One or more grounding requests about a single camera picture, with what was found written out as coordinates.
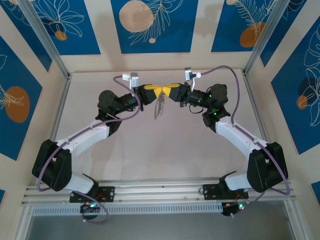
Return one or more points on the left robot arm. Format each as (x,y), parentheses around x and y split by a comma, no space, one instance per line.
(85,136)

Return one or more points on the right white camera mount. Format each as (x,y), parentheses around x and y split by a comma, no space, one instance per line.
(196,76)

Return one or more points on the aluminium side rail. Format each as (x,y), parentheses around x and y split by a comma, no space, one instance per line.
(59,107)
(257,107)

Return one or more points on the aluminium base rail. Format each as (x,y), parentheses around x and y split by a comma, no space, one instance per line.
(160,190)

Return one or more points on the aluminium frame leg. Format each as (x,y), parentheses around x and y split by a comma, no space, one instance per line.
(23,222)
(295,220)

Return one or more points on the aluminium frame post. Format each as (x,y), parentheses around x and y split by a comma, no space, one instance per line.
(51,40)
(263,37)

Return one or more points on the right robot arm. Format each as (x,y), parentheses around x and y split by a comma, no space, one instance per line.
(235,132)

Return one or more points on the blue floral wall poster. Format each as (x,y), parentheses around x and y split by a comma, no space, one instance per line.
(85,30)
(225,30)
(317,187)
(2,197)
(30,32)
(295,15)
(15,135)
(175,37)
(287,112)

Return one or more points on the control board with LED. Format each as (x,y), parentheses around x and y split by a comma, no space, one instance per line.
(230,207)
(87,207)

